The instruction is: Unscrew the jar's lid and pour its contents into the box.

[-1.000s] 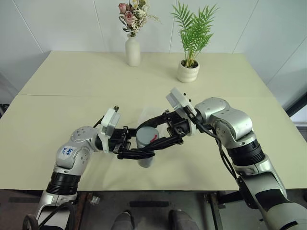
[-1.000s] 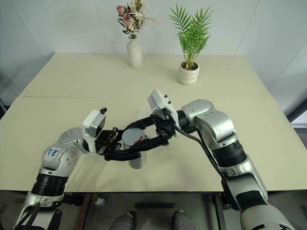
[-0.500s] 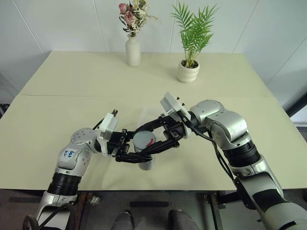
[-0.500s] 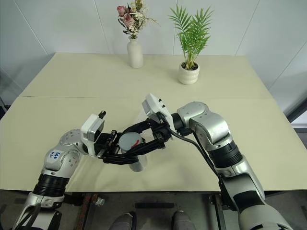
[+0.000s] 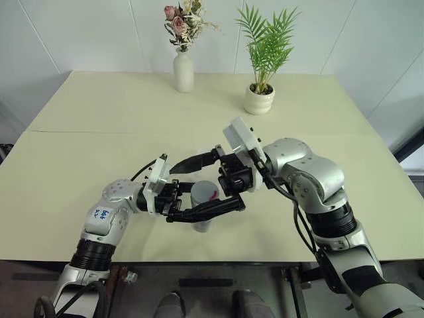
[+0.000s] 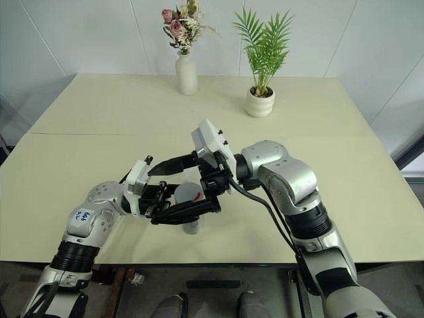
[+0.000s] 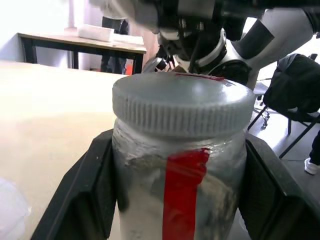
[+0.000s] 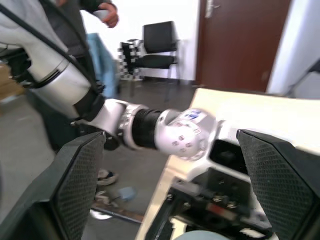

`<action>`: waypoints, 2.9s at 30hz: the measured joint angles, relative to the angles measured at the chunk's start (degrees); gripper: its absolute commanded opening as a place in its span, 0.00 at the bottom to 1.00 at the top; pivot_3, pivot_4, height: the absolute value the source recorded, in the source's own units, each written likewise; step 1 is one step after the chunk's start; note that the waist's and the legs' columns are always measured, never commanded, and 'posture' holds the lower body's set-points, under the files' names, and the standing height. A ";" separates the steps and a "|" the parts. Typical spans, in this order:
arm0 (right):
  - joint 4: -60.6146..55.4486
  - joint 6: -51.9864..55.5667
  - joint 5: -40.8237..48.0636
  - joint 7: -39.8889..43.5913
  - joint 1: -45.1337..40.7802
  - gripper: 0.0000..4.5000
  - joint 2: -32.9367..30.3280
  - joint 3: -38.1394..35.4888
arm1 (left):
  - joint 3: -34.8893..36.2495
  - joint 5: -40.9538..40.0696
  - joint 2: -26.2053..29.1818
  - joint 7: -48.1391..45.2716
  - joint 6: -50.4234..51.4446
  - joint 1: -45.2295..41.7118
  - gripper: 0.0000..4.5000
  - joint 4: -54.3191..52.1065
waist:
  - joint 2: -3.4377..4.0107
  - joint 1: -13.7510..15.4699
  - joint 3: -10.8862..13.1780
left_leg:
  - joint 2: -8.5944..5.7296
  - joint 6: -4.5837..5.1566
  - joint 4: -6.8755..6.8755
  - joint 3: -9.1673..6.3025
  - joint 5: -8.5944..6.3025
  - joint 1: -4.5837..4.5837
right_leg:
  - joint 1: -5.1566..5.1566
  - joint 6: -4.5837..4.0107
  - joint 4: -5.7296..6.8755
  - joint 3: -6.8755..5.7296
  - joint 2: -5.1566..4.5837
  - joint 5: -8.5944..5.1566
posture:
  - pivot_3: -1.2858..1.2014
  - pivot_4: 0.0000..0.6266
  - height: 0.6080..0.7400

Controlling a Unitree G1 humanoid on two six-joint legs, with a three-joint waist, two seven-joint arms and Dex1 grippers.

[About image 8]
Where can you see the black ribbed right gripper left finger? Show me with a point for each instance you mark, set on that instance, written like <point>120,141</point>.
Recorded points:
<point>67,180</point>

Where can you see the black office chair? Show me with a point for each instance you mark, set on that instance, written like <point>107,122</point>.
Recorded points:
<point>157,50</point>

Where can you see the grey-blue jar lid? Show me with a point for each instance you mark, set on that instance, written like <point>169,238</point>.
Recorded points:
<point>200,236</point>

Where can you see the bystander in dark jacket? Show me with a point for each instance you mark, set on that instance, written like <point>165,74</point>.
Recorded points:
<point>71,27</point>

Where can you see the black-white checkerboard panel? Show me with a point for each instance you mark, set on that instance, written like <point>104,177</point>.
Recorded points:
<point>127,62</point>

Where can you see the small blue floor item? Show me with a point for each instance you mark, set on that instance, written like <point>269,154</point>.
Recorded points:
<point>127,193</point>

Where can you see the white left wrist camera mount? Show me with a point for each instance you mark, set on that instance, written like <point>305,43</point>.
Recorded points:
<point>185,137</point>

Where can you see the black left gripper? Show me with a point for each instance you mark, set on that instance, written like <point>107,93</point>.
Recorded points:
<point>220,186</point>

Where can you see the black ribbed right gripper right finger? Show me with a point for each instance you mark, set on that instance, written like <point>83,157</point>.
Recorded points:
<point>282,185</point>

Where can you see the brown cardboard box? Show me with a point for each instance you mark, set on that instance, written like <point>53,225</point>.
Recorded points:
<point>10,85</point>

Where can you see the bystander's bare hand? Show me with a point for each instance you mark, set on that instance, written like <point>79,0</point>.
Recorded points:
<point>111,16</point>

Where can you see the brown wooden door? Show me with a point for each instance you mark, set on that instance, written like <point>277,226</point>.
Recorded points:
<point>240,45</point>

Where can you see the white sneaker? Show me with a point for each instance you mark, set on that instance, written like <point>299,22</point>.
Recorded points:
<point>107,177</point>
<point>105,198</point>

